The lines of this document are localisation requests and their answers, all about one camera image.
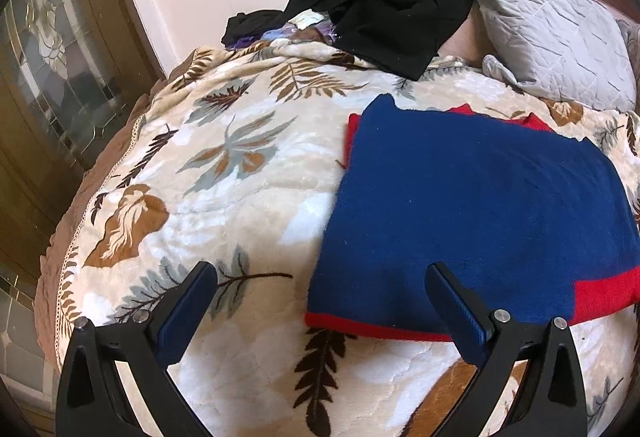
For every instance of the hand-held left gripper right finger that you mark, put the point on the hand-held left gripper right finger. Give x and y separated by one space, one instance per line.
460 317

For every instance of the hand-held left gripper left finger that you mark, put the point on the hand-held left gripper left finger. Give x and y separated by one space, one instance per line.
185 317

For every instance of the red and blue sweater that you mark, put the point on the red and blue sweater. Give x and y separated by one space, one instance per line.
475 207

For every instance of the leaf-print blanket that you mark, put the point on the leaf-print blanket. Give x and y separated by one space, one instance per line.
225 217

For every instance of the wooden stained-glass door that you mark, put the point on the wooden stained-glass door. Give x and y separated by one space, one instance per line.
60 92

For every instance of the small black garment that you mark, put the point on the small black garment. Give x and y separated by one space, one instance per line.
250 29

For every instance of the grey quilted pillow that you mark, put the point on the grey quilted pillow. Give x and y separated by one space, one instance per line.
631 47
545 27

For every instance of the purple patterned cloth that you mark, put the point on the purple patterned cloth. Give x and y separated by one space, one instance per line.
300 27

